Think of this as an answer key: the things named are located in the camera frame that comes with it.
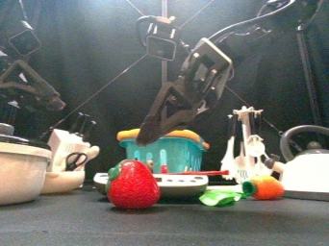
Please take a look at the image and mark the black toy scissors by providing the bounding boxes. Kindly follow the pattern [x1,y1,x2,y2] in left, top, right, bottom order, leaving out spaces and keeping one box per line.
[65,151,90,173]

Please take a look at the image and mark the black frame pole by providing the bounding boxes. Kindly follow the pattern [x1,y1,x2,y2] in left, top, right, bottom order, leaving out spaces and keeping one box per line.
[296,28,324,127]

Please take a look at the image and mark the red toy utensil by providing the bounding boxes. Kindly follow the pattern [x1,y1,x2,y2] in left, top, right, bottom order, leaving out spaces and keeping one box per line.
[164,169,232,177]

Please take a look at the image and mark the red toy strawberry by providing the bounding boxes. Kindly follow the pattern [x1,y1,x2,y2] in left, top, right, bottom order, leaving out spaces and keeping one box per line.
[106,159,162,210]

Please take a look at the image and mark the white toy pot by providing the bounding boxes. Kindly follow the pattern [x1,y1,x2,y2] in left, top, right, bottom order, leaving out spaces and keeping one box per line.
[0,140,53,207]

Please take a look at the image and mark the white toy spatula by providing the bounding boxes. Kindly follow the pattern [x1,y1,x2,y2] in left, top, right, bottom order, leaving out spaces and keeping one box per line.
[220,114,239,181]

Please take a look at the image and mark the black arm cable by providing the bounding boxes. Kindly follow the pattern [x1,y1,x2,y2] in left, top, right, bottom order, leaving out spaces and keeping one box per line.
[209,0,299,41]

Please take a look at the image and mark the white toy utensil rack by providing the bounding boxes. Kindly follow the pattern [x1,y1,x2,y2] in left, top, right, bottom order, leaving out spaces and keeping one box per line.
[220,105,277,185]

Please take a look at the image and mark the white plastic toy piece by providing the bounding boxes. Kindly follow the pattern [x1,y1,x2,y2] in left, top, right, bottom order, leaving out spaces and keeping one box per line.
[83,144,102,163]

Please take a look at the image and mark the white toy ladle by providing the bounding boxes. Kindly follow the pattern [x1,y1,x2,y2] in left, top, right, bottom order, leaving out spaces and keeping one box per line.
[247,111,267,159]

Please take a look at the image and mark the white toy kettle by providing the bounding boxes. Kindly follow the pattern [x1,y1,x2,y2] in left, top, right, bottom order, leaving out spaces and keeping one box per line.
[263,124,329,203]

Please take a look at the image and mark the white toy slotted turner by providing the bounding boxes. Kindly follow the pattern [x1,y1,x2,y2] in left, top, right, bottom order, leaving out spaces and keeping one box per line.
[235,121,253,185]

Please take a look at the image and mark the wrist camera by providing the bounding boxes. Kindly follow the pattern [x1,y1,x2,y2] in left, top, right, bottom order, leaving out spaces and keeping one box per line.
[9,19,45,59]
[137,14,181,62]

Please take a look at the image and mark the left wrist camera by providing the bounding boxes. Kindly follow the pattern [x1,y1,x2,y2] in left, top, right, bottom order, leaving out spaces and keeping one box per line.
[9,19,45,59]

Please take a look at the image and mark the white toy bowl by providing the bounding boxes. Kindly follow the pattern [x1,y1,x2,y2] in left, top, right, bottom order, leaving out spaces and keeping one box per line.
[41,169,87,195]

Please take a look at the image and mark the black toy pot lid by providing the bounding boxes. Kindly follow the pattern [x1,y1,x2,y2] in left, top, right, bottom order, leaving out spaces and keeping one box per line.
[0,122,53,152]

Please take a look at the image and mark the orange toy carrot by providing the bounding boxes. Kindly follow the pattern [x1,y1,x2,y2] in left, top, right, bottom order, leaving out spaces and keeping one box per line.
[241,175,285,202]

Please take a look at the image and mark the thin white cord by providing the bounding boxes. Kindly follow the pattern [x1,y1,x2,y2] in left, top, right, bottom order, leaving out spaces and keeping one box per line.
[42,0,217,136]
[125,0,285,136]

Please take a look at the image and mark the thin metal pole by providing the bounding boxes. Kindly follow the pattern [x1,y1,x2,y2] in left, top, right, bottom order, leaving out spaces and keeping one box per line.
[161,0,169,85]

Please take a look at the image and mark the black handled toy knife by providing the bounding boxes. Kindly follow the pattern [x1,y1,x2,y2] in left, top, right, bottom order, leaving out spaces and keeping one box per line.
[69,111,85,135]
[86,120,98,136]
[79,113,91,135]

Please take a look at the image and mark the green toy lettuce leaf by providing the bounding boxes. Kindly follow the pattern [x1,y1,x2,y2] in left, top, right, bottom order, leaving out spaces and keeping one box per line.
[198,187,248,208]

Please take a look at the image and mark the teal basket with orange rim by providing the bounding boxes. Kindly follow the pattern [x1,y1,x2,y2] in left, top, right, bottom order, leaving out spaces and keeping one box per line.
[116,128,213,176]

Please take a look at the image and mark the white toy knife block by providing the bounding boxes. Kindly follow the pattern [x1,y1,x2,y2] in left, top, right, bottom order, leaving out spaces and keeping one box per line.
[46,128,93,174]

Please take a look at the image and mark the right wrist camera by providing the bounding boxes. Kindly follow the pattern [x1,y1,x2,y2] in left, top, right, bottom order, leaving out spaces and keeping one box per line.
[137,14,181,62]

